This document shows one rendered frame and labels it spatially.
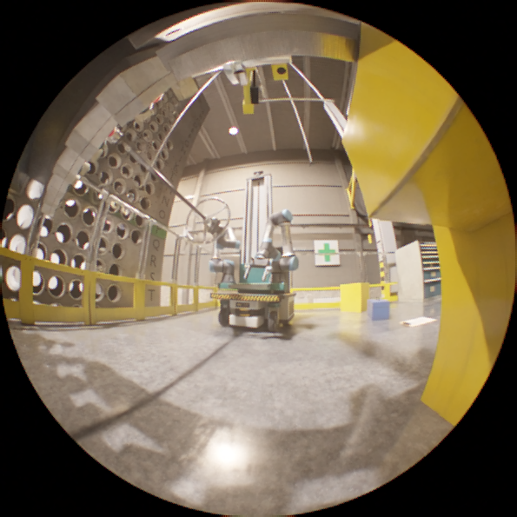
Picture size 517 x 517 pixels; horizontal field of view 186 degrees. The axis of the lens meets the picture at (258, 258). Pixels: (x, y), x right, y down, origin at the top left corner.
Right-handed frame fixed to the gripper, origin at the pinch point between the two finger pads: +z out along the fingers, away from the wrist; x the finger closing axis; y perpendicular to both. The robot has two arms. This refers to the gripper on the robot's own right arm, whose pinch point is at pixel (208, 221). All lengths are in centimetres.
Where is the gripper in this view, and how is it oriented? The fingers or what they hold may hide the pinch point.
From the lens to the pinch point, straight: 124.1
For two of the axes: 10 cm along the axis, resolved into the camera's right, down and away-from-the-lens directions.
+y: -8.6, -4.5, 2.5
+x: 4.9, -8.7, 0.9
